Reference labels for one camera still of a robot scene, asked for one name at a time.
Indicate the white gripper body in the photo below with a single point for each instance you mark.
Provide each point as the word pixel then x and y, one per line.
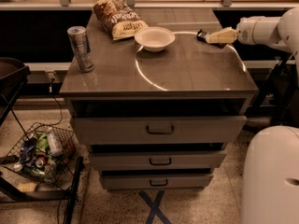
pixel 245 32

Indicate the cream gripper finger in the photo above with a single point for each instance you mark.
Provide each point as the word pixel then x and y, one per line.
pixel 226 35

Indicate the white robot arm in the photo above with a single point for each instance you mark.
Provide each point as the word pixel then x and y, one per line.
pixel 270 193

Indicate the silver redbull can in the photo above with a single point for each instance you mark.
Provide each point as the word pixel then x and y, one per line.
pixel 81 48

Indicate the white paper bowl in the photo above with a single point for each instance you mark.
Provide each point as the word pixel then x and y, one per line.
pixel 154 39

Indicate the grey drawer cabinet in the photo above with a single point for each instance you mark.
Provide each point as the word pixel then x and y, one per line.
pixel 188 79

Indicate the brown popcorn chip bag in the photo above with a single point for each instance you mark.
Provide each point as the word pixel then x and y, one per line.
pixel 118 19

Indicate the top grey drawer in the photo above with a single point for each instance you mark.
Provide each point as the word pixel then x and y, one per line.
pixel 147 131

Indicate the grey drawer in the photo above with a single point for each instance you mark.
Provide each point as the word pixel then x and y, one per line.
pixel 136 161
pixel 147 131
pixel 119 182

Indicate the middle grey drawer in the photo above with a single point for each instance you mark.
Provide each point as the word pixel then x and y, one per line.
pixel 136 161

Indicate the bottom grey drawer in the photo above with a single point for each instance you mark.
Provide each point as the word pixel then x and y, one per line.
pixel 119 182

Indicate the clear plastic bottle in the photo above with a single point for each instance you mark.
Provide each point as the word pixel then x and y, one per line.
pixel 54 143

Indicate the wire basket of trash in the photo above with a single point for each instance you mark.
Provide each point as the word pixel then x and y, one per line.
pixel 30 157

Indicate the black cart frame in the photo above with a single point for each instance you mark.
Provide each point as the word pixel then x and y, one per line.
pixel 13 77

